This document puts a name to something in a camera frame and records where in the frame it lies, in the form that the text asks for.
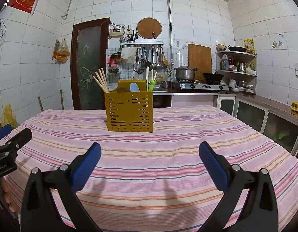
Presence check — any steel gas stove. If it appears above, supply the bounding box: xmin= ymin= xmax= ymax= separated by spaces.
xmin=172 ymin=81 xmax=230 ymax=93

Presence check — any dark liquid plastic jug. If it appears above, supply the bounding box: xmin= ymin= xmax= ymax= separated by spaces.
xmin=220 ymin=54 xmax=229 ymax=71

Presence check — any person's left hand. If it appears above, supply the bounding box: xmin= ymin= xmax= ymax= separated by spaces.
xmin=2 ymin=173 xmax=21 ymax=213

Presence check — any black wok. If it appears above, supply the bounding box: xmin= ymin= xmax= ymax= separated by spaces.
xmin=202 ymin=73 xmax=225 ymax=83

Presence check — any dark wooden glass door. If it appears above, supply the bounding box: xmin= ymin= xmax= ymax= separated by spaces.
xmin=70 ymin=18 xmax=110 ymax=111

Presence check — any hanging bag of oranges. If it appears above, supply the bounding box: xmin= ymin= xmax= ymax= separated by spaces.
xmin=52 ymin=39 xmax=71 ymax=65

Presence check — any steel sink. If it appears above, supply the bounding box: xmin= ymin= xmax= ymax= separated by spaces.
xmin=152 ymin=88 xmax=172 ymax=95

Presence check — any black two-handled pan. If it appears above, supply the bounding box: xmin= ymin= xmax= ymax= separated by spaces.
xmin=228 ymin=45 xmax=247 ymax=53

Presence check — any yellow wall poster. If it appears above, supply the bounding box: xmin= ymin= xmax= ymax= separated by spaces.
xmin=243 ymin=38 xmax=255 ymax=55

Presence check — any round brown board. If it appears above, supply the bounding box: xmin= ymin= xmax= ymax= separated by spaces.
xmin=136 ymin=17 xmax=163 ymax=40

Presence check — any yellow plastic bag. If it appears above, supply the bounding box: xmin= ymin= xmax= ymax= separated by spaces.
xmin=0 ymin=104 xmax=18 ymax=129

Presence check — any white hanging cloth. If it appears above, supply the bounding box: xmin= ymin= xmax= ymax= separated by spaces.
xmin=120 ymin=48 xmax=137 ymax=64

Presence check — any cutlery holder with dark handles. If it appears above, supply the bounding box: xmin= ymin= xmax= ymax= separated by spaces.
xmin=125 ymin=32 xmax=138 ymax=43

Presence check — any yellow perforated utensil holder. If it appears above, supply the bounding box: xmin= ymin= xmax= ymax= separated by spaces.
xmin=105 ymin=80 xmax=154 ymax=134

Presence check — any grey wall pipe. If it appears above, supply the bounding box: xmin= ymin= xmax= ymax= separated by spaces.
xmin=61 ymin=0 xmax=173 ymax=54

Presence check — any steel pot with lid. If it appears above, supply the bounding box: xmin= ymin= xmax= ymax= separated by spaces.
xmin=174 ymin=66 xmax=198 ymax=81

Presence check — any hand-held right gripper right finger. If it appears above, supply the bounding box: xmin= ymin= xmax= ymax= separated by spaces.
xmin=198 ymin=141 xmax=279 ymax=232

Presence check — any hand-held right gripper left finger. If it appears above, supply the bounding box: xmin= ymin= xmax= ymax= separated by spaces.
xmin=21 ymin=142 xmax=102 ymax=232

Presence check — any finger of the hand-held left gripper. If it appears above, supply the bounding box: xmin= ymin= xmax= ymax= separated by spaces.
xmin=0 ymin=128 xmax=33 ymax=166
xmin=0 ymin=124 xmax=12 ymax=142

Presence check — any row of hanging kitchen utensils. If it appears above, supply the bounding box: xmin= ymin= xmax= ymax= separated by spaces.
xmin=133 ymin=46 xmax=169 ymax=74

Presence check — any metal wall rack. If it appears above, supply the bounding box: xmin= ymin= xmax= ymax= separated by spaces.
xmin=119 ymin=39 xmax=164 ymax=49

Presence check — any pink hanging item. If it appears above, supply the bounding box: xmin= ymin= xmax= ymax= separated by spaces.
xmin=107 ymin=52 xmax=122 ymax=67

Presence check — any kitchen counter cabinet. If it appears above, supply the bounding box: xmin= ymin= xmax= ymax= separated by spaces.
xmin=217 ymin=93 xmax=298 ymax=156

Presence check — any dark wall cable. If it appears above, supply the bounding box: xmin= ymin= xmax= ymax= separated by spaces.
xmin=0 ymin=3 xmax=9 ymax=45

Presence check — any yellow wire skimmer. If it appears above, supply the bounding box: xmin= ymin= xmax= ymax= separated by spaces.
xmin=155 ymin=71 xmax=175 ymax=81

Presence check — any rectangular wooden cutting board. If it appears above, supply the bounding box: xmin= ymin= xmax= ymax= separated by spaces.
xmin=187 ymin=43 xmax=212 ymax=74

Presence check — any pink striped tablecloth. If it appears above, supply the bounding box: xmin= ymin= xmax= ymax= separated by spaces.
xmin=1 ymin=107 xmax=298 ymax=232

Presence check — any white controller box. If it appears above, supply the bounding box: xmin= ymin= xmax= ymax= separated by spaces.
xmin=109 ymin=28 xmax=124 ymax=38

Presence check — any white corner shelf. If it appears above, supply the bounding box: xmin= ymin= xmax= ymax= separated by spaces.
xmin=215 ymin=51 xmax=258 ymax=95

